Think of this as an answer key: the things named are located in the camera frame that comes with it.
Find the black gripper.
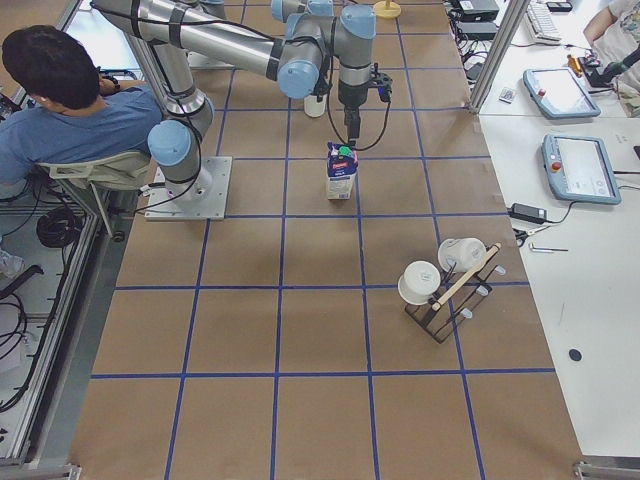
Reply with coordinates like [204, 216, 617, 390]
[339, 97, 367, 148]

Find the white ribbed mug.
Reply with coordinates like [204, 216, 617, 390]
[303, 94, 327, 118]

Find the blue white milk carton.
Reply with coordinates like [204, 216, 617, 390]
[326, 142, 359, 200]

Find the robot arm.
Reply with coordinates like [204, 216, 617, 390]
[92, 1, 376, 146]

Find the white mug on rack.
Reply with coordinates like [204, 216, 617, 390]
[438, 238, 486, 273]

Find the white bowl on rack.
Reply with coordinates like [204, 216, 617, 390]
[398, 260, 441, 306]

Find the teach pendant far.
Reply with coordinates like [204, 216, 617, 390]
[523, 67, 601, 119]

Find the teach pendant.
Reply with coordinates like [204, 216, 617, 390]
[541, 134, 621, 205]
[523, 67, 601, 119]

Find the white keyboard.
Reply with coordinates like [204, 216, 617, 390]
[523, 1, 562, 45]

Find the black power adapter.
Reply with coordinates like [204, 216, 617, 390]
[508, 203, 547, 225]

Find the teach pendant near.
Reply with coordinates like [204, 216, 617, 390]
[541, 134, 621, 205]

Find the allen key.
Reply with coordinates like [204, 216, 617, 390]
[529, 243, 568, 254]

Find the white chair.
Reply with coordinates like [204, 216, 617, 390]
[38, 150, 150, 242]

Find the seated person blue shirt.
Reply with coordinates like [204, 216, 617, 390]
[1, 25, 163, 185]

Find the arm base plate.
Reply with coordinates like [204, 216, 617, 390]
[143, 156, 232, 221]

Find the aluminium frame post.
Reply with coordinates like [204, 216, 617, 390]
[468, 0, 529, 114]

